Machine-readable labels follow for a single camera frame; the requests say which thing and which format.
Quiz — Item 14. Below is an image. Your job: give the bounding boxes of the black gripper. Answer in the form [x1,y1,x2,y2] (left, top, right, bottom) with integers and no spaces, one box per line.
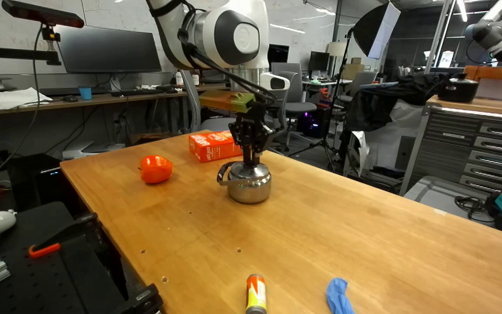
[228,97,273,169]

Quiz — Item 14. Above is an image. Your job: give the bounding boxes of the silver kettle lid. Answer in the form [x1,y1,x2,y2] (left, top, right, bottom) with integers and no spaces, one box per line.
[230,160,272,177]

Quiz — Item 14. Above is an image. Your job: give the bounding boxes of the silver kettle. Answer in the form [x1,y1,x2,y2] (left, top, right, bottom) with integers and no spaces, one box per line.
[214,160,273,205]

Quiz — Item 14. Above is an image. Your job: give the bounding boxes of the orange cracker box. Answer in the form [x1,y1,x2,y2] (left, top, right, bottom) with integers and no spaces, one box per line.
[186,129,244,164]

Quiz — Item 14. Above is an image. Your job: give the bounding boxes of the grey mesh office chair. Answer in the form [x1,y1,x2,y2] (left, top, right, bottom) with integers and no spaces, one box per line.
[172,68,247,139]

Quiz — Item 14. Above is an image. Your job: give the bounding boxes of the orange tomato toy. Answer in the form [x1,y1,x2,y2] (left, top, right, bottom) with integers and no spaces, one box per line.
[137,153,176,186]

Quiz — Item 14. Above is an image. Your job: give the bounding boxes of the small black monitor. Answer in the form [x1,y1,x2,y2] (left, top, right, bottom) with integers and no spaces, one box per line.
[266,41,291,66]

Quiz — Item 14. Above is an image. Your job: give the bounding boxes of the orange yellow tube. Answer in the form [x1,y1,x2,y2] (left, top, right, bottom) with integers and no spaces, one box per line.
[244,272,268,314]

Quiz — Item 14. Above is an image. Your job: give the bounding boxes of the blue cloth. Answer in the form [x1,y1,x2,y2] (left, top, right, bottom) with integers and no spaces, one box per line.
[324,275,357,314]

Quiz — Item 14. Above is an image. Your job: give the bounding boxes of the black softbox light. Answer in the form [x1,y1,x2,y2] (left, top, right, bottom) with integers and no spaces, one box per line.
[319,0,402,158]

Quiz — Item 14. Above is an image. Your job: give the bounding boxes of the large dark monitor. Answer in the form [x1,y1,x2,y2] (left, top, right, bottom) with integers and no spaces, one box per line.
[55,26,163,75]

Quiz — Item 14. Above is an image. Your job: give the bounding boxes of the black bowl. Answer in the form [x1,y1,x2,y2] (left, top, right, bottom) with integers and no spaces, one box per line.
[437,76,481,104]

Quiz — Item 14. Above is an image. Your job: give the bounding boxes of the grey drawer cabinet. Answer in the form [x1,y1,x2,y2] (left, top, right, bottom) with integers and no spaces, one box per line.
[399,94,502,198]

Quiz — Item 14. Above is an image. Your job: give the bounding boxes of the black computer tower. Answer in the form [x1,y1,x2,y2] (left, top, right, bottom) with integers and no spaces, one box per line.
[5,151,68,212]

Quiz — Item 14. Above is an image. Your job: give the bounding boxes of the white papers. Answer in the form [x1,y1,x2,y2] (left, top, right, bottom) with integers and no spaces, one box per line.
[0,85,54,111]

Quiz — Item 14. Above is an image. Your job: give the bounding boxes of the yellow green wrist mount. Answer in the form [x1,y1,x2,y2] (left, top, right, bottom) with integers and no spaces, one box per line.
[198,89,258,116]

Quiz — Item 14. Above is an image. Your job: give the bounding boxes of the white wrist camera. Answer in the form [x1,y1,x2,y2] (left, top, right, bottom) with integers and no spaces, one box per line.
[259,71,292,94]

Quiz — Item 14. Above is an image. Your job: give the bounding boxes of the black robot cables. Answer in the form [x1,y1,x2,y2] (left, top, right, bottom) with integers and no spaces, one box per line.
[176,7,277,106]

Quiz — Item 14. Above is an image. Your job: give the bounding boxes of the orange handled black clamp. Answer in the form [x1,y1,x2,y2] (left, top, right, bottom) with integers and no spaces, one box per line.
[26,211,99,261]

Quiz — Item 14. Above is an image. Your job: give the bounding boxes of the black camera bar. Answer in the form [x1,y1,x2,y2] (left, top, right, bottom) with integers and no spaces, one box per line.
[0,0,85,29]

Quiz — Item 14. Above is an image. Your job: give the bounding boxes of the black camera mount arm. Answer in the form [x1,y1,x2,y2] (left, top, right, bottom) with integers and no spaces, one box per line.
[0,43,62,66]

